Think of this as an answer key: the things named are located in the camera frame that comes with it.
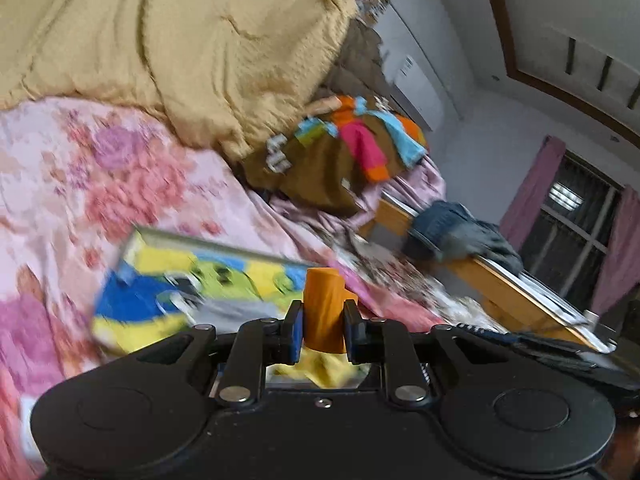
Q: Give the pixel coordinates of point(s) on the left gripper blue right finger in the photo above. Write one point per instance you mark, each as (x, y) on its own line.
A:
(355, 334)

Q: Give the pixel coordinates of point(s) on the wooden bed rail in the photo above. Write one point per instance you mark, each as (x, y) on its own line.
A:
(515, 302)

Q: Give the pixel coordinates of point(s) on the brown multicolour striped garment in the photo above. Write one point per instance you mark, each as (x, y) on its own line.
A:
(343, 147)

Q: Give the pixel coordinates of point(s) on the blue denim jeans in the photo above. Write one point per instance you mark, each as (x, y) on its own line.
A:
(429, 227)

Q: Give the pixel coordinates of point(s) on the grey face mask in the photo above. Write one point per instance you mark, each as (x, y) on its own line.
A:
(226, 315)

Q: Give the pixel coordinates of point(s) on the window with bars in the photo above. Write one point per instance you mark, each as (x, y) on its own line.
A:
(566, 248)

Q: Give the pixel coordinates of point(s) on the dark grey garment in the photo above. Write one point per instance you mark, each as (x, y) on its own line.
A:
(479, 239)

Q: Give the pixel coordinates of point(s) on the pink curtain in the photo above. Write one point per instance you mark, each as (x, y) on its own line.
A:
(523, 211)

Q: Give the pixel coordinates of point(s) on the gold brocade bedsheet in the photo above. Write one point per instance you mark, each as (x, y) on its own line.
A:
(391, 287)

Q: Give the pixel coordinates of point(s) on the white air conditioner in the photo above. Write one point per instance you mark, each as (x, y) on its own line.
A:
(417, 89)

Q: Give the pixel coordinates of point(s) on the brown quilted duvet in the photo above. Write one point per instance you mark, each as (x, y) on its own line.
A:
(358, 68)

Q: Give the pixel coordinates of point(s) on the yellow striped drawstring pouch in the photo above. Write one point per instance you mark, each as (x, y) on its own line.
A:
(318, 370)

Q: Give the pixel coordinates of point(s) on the beige dotted blanket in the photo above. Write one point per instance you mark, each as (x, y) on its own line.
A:
(226, 74)

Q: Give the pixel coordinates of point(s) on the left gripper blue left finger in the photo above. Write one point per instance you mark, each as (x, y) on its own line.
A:
(292, 333)

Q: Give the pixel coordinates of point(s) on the pink floral quilt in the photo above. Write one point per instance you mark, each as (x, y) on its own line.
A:
(76, 178)

